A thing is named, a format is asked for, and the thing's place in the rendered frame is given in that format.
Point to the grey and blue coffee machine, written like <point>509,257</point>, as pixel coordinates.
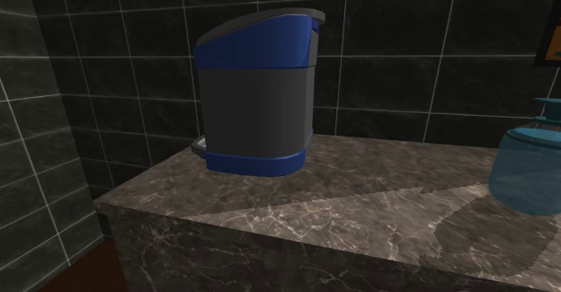
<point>256,107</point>

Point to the teal glass soap dispenser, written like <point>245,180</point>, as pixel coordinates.
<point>528,173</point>

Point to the black framed wall picture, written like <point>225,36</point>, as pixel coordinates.
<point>551,41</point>

